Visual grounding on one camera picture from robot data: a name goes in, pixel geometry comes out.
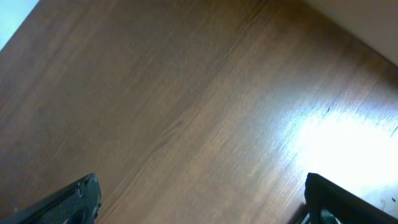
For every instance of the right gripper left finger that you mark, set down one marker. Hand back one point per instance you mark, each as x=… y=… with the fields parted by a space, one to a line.
x=77 y=203

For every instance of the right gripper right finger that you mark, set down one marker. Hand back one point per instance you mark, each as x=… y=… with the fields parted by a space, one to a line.
x=322 y=196

